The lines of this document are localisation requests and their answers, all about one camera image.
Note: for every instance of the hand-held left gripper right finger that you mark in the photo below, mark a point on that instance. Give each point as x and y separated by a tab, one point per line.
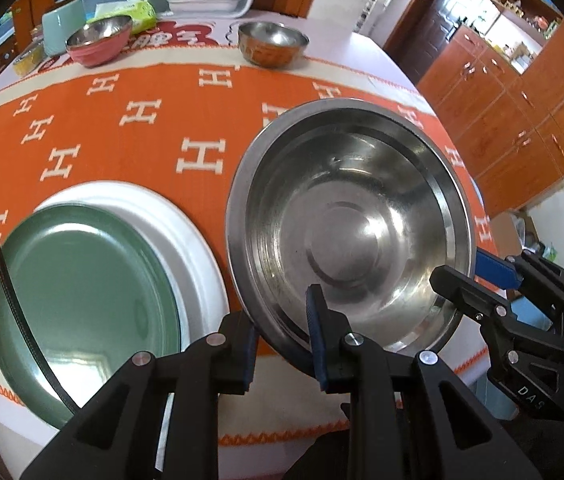
314	330

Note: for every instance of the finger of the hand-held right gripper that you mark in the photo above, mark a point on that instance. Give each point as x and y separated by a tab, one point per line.
486	310
496	267

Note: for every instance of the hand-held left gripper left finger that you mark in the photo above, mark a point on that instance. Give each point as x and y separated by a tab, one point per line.
248	355

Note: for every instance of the plain steel bowl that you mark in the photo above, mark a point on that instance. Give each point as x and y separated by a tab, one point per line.
341	210

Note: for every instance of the plain white plate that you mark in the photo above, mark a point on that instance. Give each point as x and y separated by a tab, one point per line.
192	240

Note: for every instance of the green plate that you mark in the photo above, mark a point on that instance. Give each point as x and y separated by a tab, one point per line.
87	285

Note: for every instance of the small steel bowl copper outside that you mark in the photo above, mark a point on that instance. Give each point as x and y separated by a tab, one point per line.
272	50

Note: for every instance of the steel bowl pink outside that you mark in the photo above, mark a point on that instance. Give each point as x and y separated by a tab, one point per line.
99	52

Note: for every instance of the orange wooden cabinets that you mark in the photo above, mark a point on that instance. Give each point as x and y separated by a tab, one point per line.
511	125

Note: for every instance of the orange patterned tablecloth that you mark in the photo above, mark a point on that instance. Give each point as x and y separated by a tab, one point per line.
137	160

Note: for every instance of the dark brown door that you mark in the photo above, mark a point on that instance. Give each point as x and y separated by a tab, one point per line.
436	25

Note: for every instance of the pink printed table cover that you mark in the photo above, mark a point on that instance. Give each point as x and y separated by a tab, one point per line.
341	60

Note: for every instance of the green tissue pack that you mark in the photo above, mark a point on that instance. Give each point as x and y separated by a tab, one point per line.
142	15

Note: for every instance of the foil covered yellow dish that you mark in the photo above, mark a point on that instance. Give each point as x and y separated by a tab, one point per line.
27	62

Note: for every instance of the green canister brown lid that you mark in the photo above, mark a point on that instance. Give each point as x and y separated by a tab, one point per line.
62	25

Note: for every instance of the wall shelf with goods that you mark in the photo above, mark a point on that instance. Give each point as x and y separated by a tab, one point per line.
511	20

